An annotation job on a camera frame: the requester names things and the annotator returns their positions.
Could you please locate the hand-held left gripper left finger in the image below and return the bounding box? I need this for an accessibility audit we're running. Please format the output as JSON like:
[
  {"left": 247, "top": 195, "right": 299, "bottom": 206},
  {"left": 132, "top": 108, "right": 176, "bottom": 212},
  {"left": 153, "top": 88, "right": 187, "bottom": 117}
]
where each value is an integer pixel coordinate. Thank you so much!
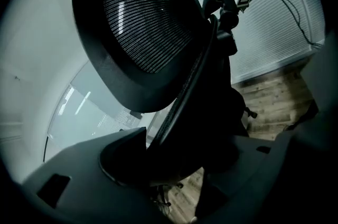
[{"left": 21, "top": 127, "right": 171, "bottom": 224}]

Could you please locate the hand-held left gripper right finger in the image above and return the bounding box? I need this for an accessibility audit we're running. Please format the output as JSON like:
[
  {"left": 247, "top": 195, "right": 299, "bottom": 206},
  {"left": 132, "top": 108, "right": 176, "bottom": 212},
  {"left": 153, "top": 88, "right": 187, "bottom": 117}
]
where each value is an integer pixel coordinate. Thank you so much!
[{"left": 194, "top": 129, "right": 332, "bottom": 224}]

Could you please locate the black mesh office chair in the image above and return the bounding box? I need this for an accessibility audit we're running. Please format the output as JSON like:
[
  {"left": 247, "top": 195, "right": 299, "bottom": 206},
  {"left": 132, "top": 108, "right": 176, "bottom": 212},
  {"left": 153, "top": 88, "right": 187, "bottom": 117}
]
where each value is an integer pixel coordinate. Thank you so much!
[{"left": 70, "top": 0, "right": 259, "bottom": 208}]

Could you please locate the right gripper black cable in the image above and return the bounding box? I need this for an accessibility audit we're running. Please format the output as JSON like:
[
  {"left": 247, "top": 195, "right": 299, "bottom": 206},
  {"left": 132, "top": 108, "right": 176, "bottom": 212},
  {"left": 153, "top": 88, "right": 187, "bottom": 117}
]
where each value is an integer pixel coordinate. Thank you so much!
[{"left": 252, "top": 0, "right": 324, "bottom": 48}]

